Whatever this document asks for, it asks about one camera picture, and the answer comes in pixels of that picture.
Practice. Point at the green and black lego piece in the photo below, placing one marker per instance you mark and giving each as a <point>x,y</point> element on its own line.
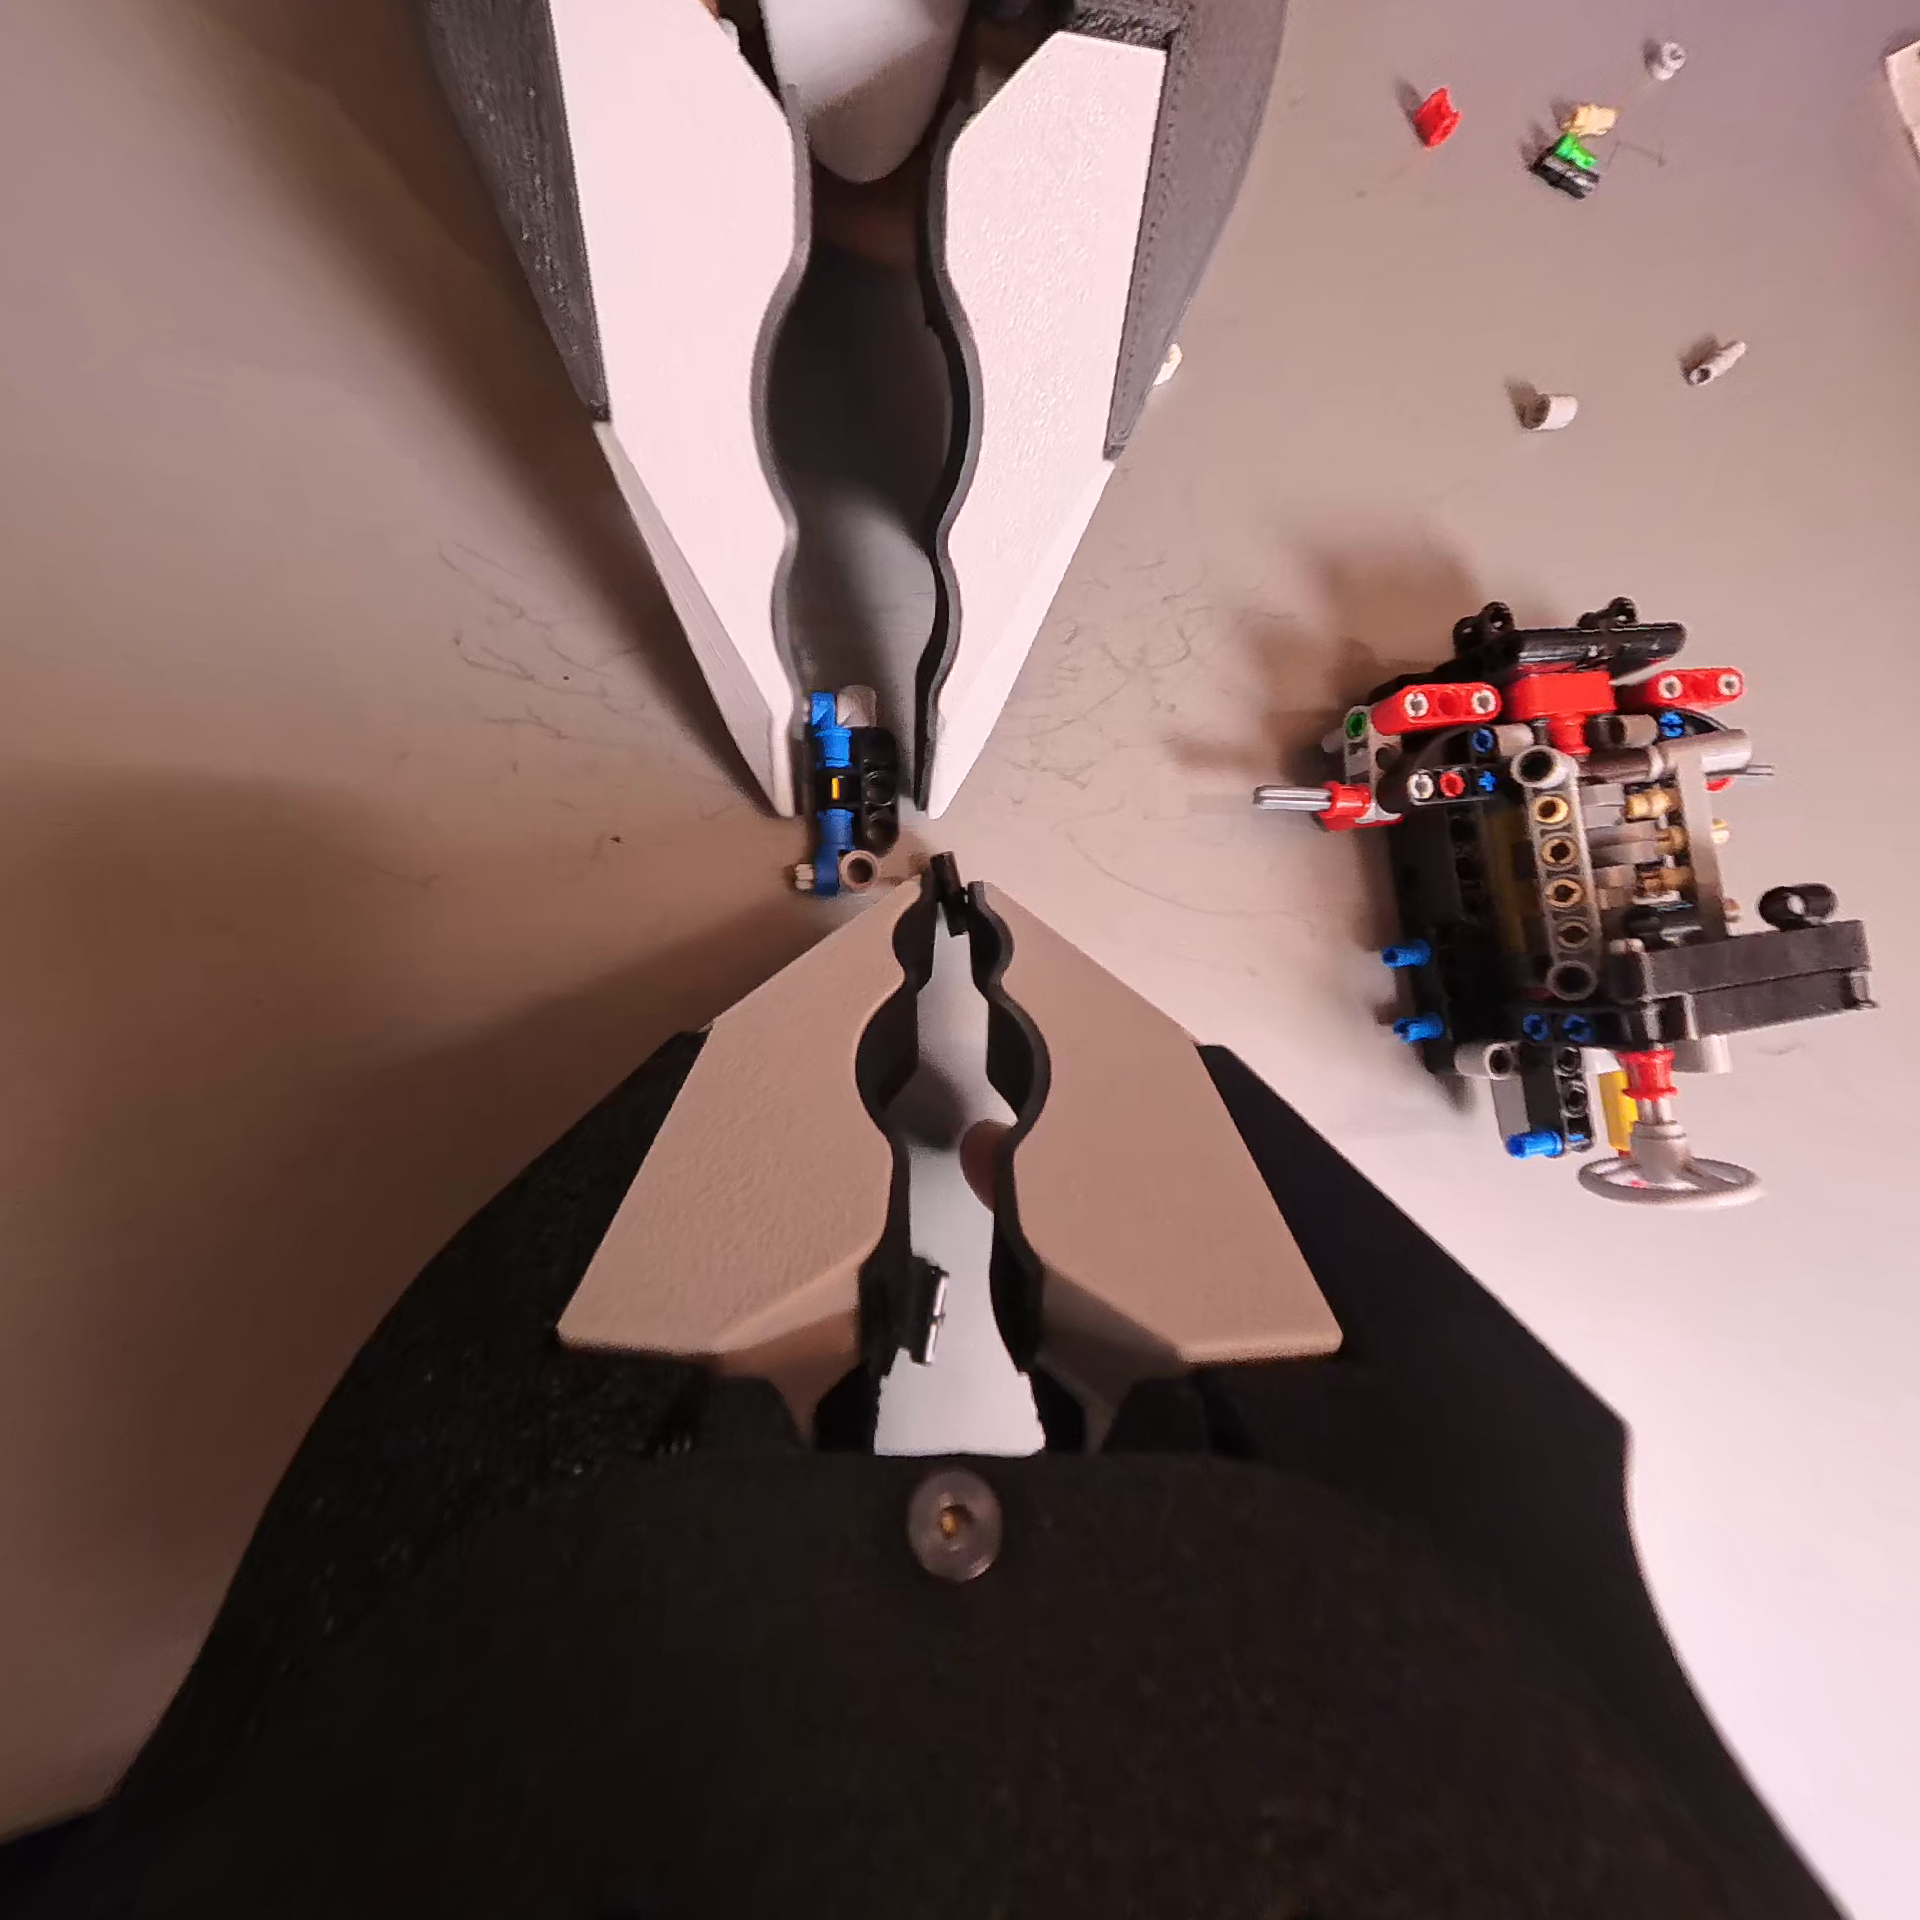
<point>1569,163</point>

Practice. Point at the person's right hand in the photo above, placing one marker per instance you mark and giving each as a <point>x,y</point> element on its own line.
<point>982,1154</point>

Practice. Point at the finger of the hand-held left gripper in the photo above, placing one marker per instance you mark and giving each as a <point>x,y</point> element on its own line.
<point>1050,225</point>
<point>675,225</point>

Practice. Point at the blue lego pin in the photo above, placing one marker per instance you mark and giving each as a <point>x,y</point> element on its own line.
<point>824,855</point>
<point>823,721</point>

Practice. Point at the small grey lego pin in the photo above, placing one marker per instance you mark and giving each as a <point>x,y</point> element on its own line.
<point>1713,363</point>

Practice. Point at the black lego cross connector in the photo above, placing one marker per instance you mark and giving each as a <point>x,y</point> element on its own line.
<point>879,781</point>

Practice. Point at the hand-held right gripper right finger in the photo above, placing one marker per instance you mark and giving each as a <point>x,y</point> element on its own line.
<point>1170,1201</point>

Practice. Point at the grey lego bush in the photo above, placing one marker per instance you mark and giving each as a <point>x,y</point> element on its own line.
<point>1544,408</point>

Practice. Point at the grey lego connector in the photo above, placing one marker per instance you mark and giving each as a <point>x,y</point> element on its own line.
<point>860,870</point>
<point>858,702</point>

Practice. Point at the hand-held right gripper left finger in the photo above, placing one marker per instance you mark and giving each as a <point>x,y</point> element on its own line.
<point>734,1185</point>

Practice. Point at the red lego bush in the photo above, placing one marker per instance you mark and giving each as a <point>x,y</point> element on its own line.
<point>1436,114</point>

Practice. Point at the black lego pin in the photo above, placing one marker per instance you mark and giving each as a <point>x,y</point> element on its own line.
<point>930,1308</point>
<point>944,889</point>

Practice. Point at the partly built lego car chassis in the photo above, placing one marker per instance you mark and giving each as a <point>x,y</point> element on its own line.
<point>1740,974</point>

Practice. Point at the tan lego piece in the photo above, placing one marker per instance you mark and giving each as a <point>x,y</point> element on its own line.
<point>1591,117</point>

